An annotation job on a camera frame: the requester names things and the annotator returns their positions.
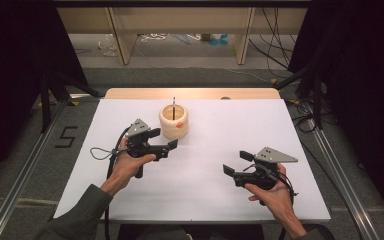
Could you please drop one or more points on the black metal stand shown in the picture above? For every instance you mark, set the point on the black metal stand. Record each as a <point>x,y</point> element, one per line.
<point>317,100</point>
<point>45,106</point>

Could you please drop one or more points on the white mat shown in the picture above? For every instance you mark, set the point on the white mat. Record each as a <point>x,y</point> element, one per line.
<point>206,186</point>

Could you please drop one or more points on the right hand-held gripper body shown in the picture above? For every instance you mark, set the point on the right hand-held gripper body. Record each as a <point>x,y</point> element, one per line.
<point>260,176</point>

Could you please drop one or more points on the person's right hand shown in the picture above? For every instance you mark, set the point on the person's right hand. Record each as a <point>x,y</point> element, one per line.
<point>278,201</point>

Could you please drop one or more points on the blue plastic cup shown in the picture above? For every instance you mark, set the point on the blue plastic cup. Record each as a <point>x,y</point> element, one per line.
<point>214,40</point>
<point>224,40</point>

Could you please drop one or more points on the clear plastic bag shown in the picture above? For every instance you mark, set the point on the clear plastic bag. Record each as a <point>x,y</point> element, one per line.
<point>108,45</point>

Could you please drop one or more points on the wooden table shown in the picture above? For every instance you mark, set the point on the wooden table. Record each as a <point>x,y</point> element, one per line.
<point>196,93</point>

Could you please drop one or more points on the thin dark paintbrush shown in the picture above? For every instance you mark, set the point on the thin dark paintbrush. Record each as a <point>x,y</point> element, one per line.
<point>173,110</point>

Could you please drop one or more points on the aluminium floor rail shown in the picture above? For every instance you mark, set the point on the aluminium floor rail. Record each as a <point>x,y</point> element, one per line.
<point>343,180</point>
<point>23,180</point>

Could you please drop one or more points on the person's left hand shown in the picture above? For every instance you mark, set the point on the person's left hand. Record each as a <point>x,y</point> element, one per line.
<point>125,168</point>

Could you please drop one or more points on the black curtain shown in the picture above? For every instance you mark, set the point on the black curtain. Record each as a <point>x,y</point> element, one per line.
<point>363,83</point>
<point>13,66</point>

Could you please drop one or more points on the beige wooden shelf unit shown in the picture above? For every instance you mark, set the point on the beige wooden shelf unit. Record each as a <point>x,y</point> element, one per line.
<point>180,18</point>

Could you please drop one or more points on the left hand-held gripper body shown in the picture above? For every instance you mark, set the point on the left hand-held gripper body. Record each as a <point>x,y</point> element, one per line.
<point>139,145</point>

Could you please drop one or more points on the cream ringed pen holder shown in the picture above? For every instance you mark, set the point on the cream ringed pen holder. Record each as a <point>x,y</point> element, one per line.
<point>173,131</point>

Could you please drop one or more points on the small dark green container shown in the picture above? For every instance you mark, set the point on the small dark green container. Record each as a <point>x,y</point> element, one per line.
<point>206,36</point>

